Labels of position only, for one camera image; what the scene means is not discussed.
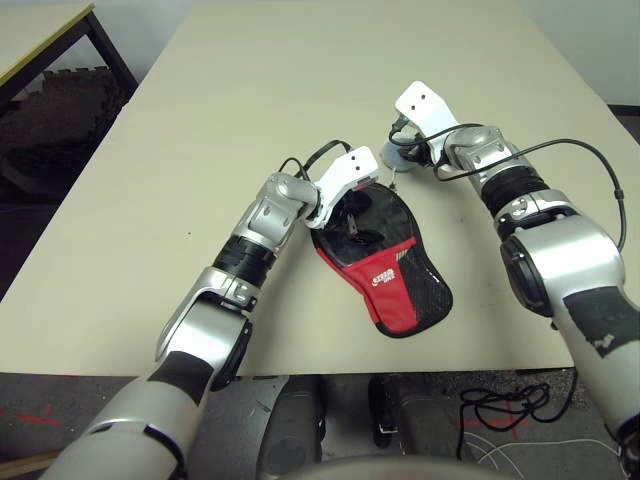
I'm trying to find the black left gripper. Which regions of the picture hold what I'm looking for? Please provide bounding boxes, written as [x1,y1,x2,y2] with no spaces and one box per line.
[323,192,385,248]

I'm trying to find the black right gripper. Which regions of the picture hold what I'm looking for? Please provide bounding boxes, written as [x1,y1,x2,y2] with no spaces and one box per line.
[390,130,435,167]

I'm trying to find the black red paddle case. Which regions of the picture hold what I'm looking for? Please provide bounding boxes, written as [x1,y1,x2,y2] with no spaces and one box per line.
[310,181,455,339]

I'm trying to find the dark robot right leg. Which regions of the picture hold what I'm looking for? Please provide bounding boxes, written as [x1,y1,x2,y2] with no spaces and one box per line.
[368,374,462,460]

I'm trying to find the dark robot leg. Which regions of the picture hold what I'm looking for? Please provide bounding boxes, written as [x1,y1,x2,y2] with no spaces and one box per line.
[368,374,462,460]
[255,374,327,480]

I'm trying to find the dark robot left leg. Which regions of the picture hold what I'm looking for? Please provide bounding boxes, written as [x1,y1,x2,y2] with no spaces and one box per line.
[255,374,327,480]

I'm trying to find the grey robot torso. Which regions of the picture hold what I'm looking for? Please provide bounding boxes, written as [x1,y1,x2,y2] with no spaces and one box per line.
[293,456,502,480]

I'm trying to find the dark foam floor mats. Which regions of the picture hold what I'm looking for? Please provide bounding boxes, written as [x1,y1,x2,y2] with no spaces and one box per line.
[0,66,132,202]

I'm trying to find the beige side table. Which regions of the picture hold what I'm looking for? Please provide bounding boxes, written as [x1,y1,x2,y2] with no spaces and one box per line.
[0,3,139,132]

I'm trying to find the wooden slat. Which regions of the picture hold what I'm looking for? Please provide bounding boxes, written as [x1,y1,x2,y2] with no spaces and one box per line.
[0,449,62,480]

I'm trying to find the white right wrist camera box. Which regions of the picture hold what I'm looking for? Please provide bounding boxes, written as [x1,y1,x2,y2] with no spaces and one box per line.
[393,81,459,170]

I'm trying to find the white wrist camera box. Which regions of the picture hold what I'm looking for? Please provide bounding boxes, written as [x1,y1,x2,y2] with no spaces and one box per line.
[308,145,380,232]
[393,81,459,170]

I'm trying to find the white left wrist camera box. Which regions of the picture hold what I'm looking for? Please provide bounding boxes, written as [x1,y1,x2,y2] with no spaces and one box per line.
[308,145,380,232]

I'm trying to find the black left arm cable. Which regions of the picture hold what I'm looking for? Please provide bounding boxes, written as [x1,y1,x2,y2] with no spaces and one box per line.
[278,140,352,182]

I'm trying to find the tangled black floor cord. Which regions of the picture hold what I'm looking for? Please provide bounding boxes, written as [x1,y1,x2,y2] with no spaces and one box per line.
[456,381,574,462]

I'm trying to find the white floor cable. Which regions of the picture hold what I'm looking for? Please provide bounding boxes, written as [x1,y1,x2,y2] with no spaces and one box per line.
[461,438,622,480]

